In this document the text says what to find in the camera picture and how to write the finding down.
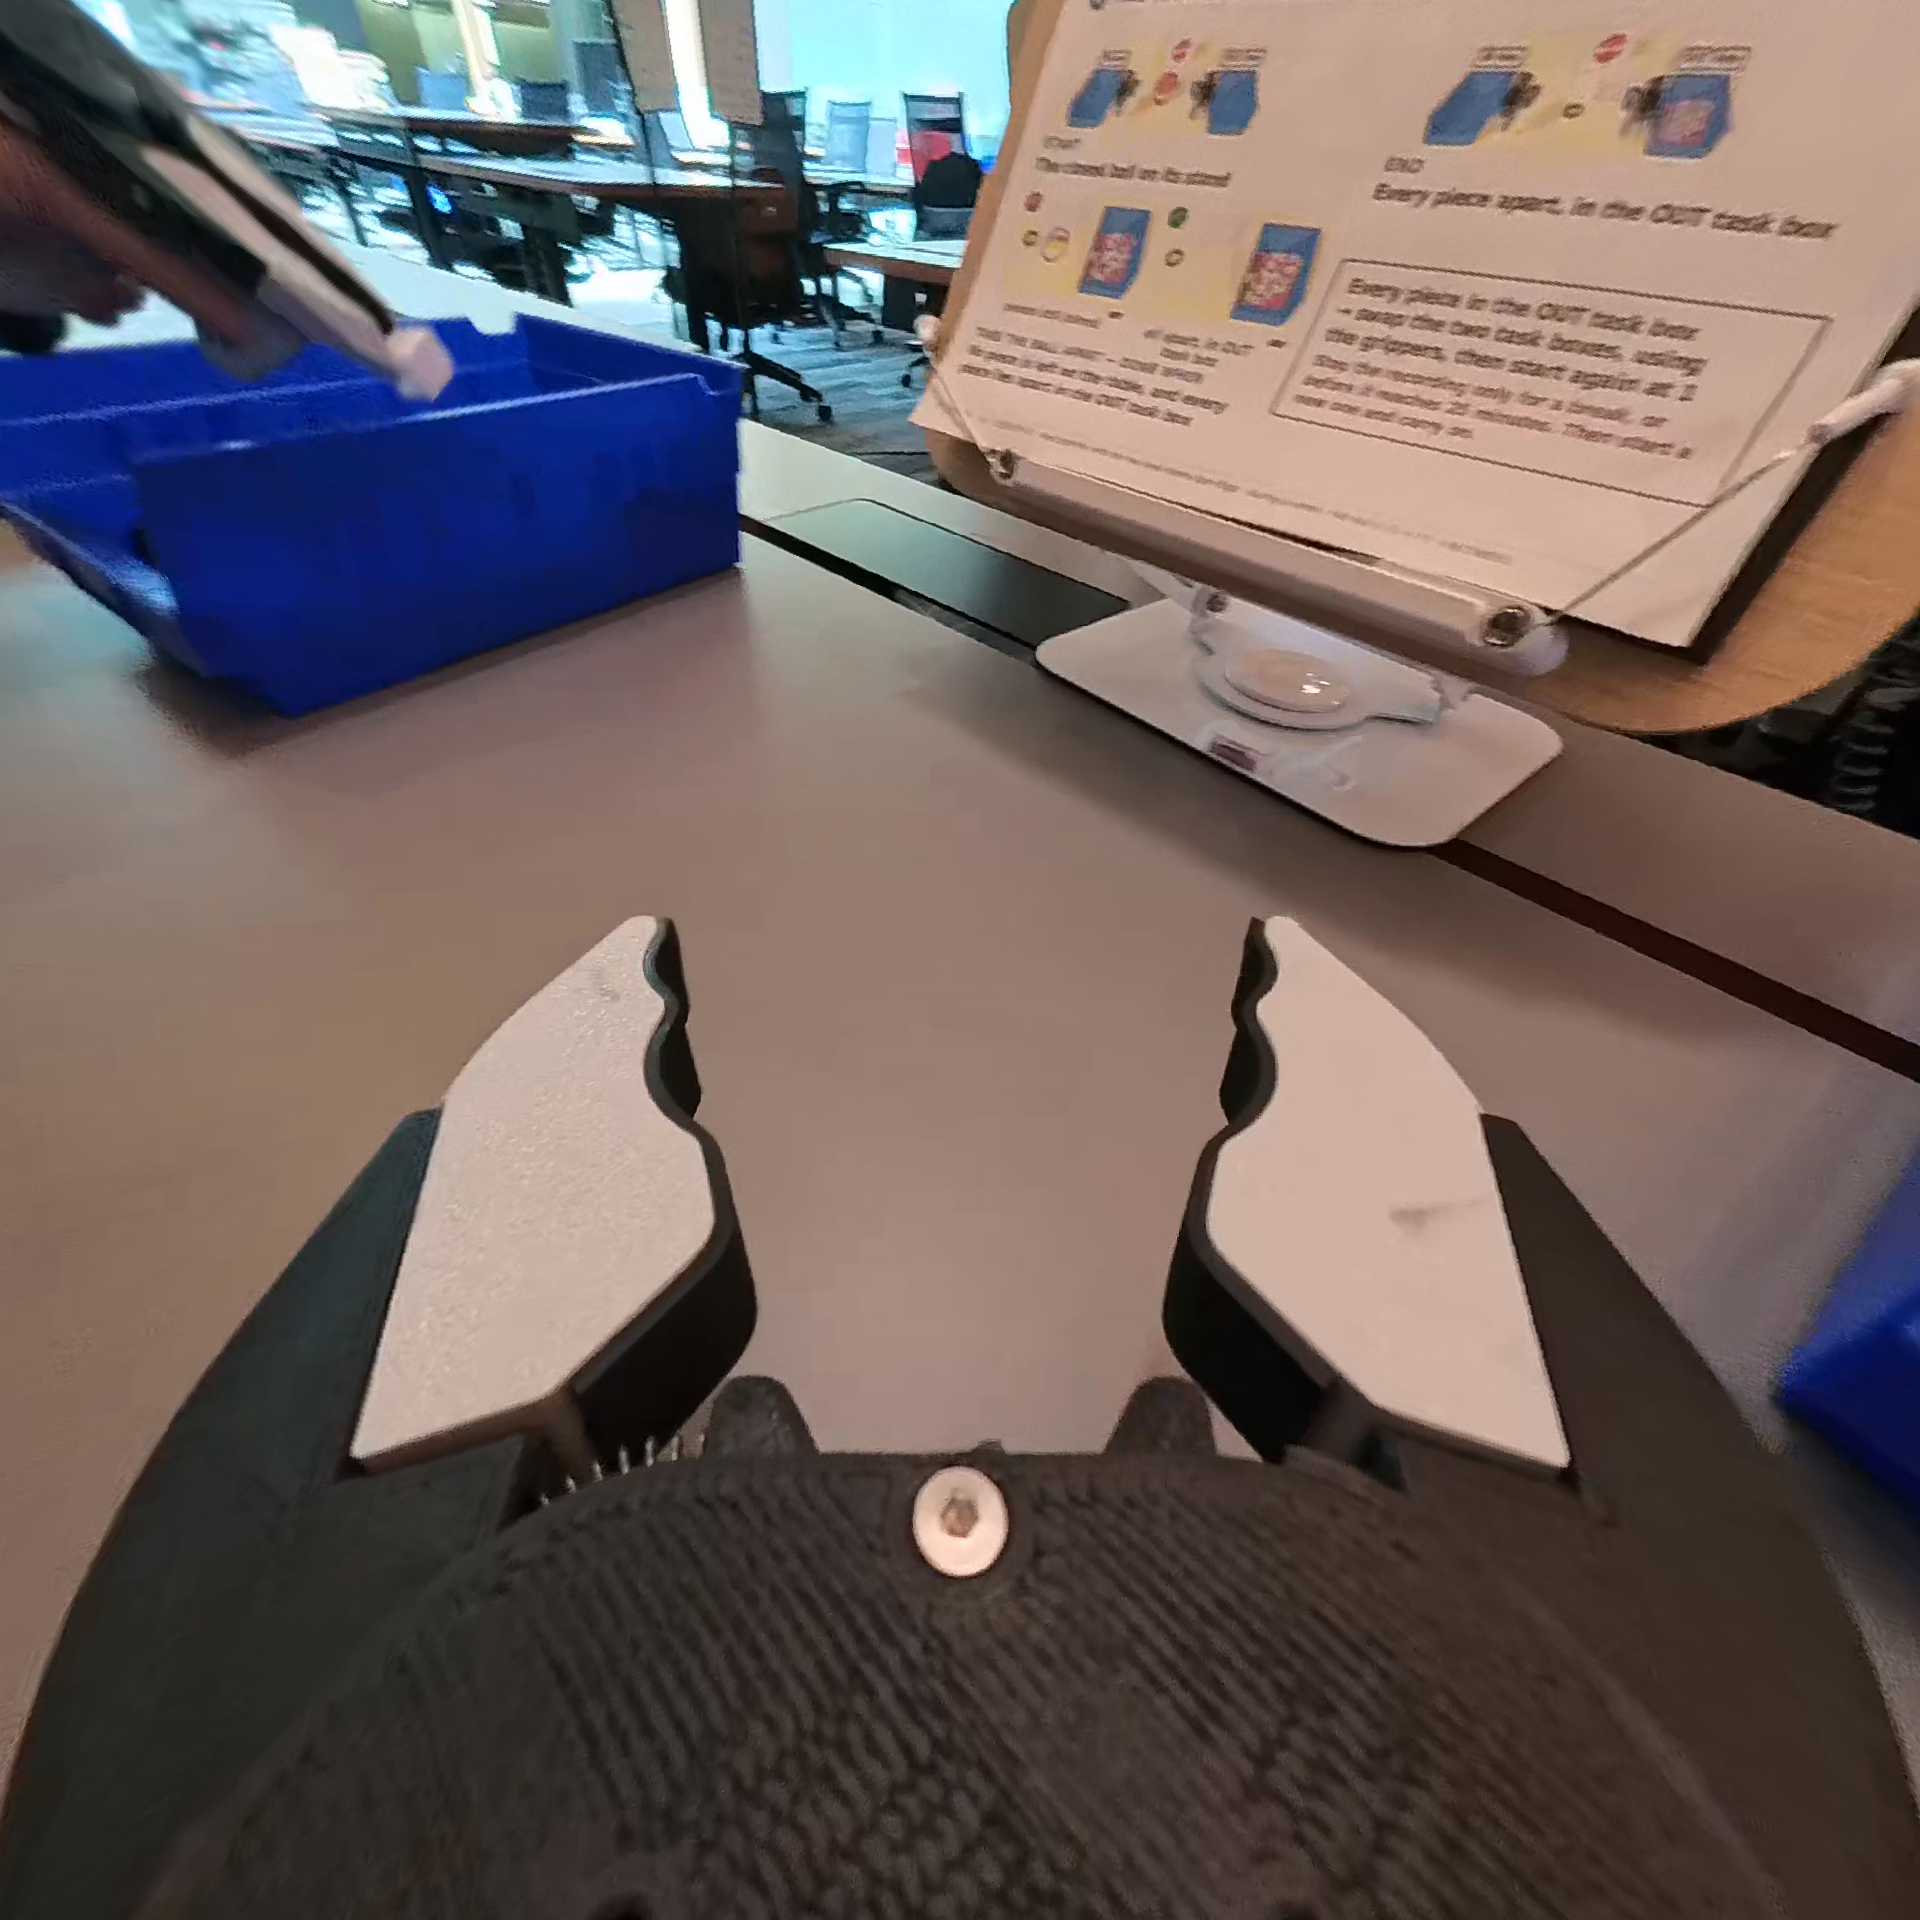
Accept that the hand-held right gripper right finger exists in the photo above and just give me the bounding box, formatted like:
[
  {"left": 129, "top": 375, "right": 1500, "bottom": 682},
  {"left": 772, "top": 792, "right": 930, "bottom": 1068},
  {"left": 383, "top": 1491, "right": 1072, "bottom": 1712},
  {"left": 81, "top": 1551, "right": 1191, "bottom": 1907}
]
[{"left": 1161, "top": 914, "right": 1574, "bottom": 1491}]

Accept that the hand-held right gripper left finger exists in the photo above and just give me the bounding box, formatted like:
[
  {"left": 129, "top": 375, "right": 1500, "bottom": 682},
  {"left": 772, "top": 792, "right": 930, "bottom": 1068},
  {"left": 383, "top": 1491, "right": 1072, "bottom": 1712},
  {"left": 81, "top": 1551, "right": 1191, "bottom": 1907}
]
[{"left": 348, "top": 914, "right": 758, "bottom": 1489}]

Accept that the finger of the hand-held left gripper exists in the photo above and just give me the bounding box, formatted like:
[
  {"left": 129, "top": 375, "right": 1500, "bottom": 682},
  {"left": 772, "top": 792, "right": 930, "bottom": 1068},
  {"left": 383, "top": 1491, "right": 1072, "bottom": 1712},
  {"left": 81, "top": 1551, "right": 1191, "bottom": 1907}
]
[
  {"left": 199, "top": 288, "right": 457, "bottom": 402},
  {"left": 135, "top": 134, "right": 397, "bottom": 344}
]

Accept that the blue plastic bin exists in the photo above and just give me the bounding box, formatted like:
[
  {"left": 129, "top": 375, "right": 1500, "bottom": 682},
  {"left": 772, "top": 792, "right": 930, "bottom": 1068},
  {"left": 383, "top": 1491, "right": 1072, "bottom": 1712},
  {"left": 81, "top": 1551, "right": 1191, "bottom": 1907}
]
[
  {"left": 127, "top": 311, "right": 750, "bottom": 721},
  {"left": 1774, "top": 1147, "right": 1920, "bottom": 1551},
  {"left": 0, "top": 336, "right": 204, "bottom": 682}
]

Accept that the person's left hand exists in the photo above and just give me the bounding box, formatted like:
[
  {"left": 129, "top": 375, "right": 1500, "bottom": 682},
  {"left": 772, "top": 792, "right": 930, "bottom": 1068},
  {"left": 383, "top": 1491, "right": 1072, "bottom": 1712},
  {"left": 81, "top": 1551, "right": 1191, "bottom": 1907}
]
[{"left": 0, "top": 106, "right": 160, "bottom": 354}]

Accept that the long dark desk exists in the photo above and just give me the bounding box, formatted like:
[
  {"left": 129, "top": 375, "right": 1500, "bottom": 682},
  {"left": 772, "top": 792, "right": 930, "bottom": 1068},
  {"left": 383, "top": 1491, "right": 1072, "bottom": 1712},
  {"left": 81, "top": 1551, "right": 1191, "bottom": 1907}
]
[{"left": 240, "top": 103, "right": 792, "bottom": 308}]

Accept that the white stand base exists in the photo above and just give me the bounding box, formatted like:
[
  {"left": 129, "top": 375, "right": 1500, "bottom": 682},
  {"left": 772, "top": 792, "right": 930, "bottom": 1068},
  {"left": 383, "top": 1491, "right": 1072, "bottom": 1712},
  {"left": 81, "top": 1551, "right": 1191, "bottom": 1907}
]
[{"left": 1030, "top": 591, "right": 1565, "bottom": 852}]

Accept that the instruction sheet on stand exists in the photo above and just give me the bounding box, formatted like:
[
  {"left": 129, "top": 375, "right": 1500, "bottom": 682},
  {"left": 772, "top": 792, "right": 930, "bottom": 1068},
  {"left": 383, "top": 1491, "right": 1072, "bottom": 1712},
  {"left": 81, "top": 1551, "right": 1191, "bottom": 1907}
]
[{"left": 912, "top": 0, "right": 1920, "bottom": 740}]

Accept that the black table cable hatch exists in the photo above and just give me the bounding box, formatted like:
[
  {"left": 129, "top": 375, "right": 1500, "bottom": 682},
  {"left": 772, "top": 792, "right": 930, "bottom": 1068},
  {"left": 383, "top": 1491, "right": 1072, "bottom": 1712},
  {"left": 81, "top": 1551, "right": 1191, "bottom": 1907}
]
[{"left": 745, "top": 499, "right": 1150, "bottom": 656}]

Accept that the white elastic cord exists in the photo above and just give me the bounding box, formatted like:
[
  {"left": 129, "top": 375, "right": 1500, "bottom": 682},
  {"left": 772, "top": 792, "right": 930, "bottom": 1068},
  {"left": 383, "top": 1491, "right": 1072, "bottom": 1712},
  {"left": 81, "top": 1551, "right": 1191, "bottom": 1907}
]
[{"left": 1552, "top": 372, "right": 1920, "bottom": 619}]

